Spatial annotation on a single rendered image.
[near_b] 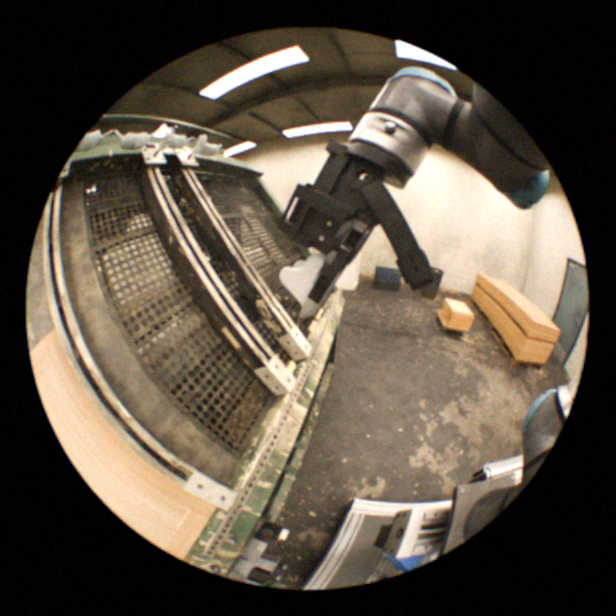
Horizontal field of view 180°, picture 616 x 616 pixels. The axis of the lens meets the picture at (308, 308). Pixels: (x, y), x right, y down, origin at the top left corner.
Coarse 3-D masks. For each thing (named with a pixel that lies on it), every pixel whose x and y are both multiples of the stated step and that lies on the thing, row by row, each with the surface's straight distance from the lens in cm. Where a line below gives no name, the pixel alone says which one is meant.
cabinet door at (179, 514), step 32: (32, 352) 58; (64, 352) 53; (64, 384) 52; (64, 416) 53; (96, 416) 50; (64, 448) 55; (96, 448) 52; (128, 448) 50; (96, 480) 55; (128, 480) 53; (160, 480) 52; (128, 512) 58; (160, 512) 57; (192, 512) 58; (160, 544) 64; (192, 544) 64
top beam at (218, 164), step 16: (80, 160) 88; (96, 160) 89; (112, 160) 91; (128, 160) 94; (144, 160) 97; (176, 160) 105; (208, 160) 116; (224, 160) 127; (240, 160) 147; (80, 176) 92; (96, 176) 94; (240, 176) 146
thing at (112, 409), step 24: (48, 216) 70; (48, 240) 63; (48, 264) 57; (48, 288) 54; (72, 312) 49; (72, 336) 51; (72, 360) 46; (96, 384) 45; (96, 408) 44; (120, 408) 43; (120, 432) 44; (144, 432) 44; (144, 456) 45; (168, 456) 45; (192, 480) 48; (216, 504) 52
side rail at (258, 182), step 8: (256, 184) 156; (264, 184) 158; (264, 192) 151; (272, 200) 147; (264, 208) 149; (272, 208) 146; (280, 208) 145; (280, 216) 143; (288, 216) 147; (296, 248) 140; (304, 248) 138; (336, 288) 145
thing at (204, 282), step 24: (168, 144) 87; (144, 168) 91; (144, 192) 86; (168, 192) 78; (168, 216) 68; (168, 240) 68; (192, 240) 65; (192, 264) 59; (192, 288) 62; (216, 288) 59; (216, 312) 58; (240, 312) 59; (240, 336) 57; (264, 360) 59; (288, 384) 64
